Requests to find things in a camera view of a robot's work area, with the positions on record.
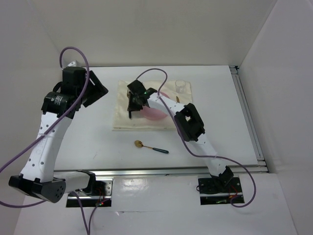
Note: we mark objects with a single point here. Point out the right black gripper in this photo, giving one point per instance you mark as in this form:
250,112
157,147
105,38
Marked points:
132,107

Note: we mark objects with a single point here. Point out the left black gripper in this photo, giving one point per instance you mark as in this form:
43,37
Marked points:
99,89

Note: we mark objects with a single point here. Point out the gold fork green handle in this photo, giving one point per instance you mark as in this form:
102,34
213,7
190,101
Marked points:
129,113

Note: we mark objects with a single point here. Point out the pink plate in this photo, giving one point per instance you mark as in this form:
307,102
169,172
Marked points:
152,114

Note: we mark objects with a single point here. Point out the cream cloth placemat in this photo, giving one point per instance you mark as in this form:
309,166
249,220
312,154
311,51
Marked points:
121,121

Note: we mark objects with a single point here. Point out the gold spoon green handle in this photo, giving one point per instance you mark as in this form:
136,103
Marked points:
139,144

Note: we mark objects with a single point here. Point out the clear drinking glass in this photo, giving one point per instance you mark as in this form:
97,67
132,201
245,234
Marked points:
180,86

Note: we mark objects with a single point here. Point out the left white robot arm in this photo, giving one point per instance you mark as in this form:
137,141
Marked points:
37,179

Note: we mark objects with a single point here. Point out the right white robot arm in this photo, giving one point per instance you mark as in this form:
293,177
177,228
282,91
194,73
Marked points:
189,124

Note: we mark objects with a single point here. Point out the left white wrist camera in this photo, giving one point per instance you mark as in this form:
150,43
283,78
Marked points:
74,63

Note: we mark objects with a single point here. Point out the front aluminium rail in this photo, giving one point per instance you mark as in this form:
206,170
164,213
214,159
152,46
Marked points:
167,171

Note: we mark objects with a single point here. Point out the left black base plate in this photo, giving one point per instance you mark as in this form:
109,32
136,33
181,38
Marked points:
101,194

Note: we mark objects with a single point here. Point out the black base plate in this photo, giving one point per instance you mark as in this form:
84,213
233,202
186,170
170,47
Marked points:
101,194
210,194

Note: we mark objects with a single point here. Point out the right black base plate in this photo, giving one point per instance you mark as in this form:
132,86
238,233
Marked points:
210,194

